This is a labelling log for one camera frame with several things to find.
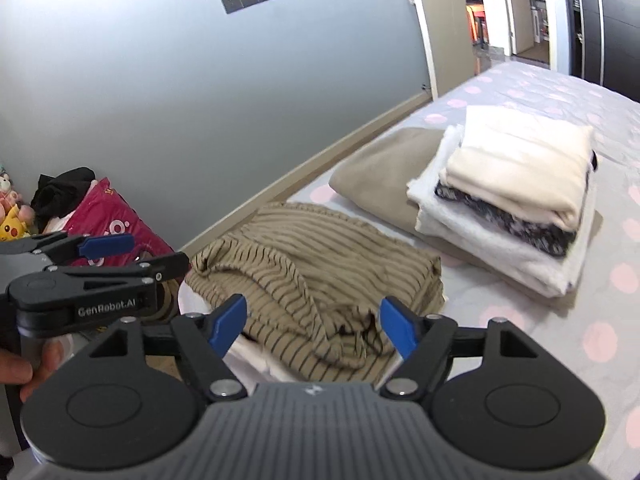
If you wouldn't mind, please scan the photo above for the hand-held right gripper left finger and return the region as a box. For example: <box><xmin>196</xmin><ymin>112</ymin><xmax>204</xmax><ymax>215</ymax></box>
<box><xmin>89</xmin><ymin>294</ymin><xmax>249</xmax><ymax>402</ymax></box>

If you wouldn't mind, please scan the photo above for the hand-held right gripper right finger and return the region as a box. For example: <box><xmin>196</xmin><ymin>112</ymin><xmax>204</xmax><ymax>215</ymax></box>
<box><xmin>378</xmin><ymin>297</ymin><xmax>539</xmax><ymax>402</ymax></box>

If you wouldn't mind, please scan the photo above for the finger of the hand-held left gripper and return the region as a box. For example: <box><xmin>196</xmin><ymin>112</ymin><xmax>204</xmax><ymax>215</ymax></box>
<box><xmin>0</xmin><ymin>232</ymin><xmax>136</xmax><ymax>267</ymax></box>
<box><xmin>47</xmin><ymin>252</ymin><xmax>192</xmax><ymax>291</ymax></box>

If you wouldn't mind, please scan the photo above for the brown striped shirt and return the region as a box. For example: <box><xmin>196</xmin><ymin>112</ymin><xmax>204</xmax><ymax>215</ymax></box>
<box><xmin>186</xmin><ymin>202</ymin><xmax>447</xmax><ymax>386</ymax></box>

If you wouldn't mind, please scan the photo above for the stack of folded clothes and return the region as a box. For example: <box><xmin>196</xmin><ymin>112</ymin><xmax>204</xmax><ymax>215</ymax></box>
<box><xmin>406</xmin><ymin>124</ymin><xmax>599</xmax><ymax>297</ymax></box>

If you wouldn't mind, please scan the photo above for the person's left hand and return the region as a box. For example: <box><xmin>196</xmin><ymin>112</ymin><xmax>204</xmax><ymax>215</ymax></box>
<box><xmin>0</xmin><ymin>343</ymin><xmax>66</xmax><ymax>404</ymax></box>

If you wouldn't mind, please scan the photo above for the red plastic bag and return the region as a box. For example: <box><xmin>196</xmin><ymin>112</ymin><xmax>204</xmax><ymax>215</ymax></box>
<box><xmin>62</xmin><ymin>177</ymin><xmax>177</xmax><ymax>269</ymax></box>

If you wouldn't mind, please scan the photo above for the white cloth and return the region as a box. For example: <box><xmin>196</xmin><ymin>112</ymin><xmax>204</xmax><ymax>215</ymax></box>
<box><xmin>177</xmin><ymin>282</ymin><xmax>307</xmax><ymax>384</ymax></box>

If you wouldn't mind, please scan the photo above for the black cloth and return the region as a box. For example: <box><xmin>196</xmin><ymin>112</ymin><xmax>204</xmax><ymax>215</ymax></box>
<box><xmin>30</xmin><ymin>167</ymin><xmax>97</xmax><ymax>224</ymax></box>

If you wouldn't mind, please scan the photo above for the yellow plush toy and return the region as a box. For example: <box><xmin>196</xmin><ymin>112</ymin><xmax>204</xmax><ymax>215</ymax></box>
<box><xmin>0</xmin><ymin>202</ymin><xmax>34</xmax><ymax>242</ymax></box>

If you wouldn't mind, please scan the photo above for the pink plush toy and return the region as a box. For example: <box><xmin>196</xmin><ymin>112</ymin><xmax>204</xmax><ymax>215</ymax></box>
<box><xmin>0</xmin><ymin>164</ymin><xmax>24</xmax><ymax>206</ymax></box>

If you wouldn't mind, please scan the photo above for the dark floral folded garment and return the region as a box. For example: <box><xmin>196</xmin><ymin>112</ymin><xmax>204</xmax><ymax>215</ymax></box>
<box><xmin>434</xmin><ymin>150</ymin><xmax>599</xmax><ymax>259</ymax></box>

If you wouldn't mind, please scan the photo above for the tan fleece blanket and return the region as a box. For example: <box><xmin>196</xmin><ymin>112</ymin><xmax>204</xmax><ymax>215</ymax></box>
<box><xmin>328</xmin><ymin>127</ymin><xmax>604</xmax><ymax>272</ymax></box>

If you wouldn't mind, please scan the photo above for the wooden baseboard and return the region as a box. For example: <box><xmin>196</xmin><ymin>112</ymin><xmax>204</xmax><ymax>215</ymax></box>
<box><xmin>178</xmin><ymin>93</ymin><xmax>434</xmax><ymax>257</ymax></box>

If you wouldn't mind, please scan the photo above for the grey polka dot bed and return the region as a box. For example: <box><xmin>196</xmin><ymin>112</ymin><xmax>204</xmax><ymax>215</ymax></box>
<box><xmin>287</xmin><ymin>60</ymin><xmax>640</xmax><ymax>480</ymax></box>

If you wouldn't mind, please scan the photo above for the beige door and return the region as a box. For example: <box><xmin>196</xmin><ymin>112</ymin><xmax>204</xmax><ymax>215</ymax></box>
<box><xmin>404</xmin><ymin>0</ymin><xmax>477</xmax><ymax>102</ymax></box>

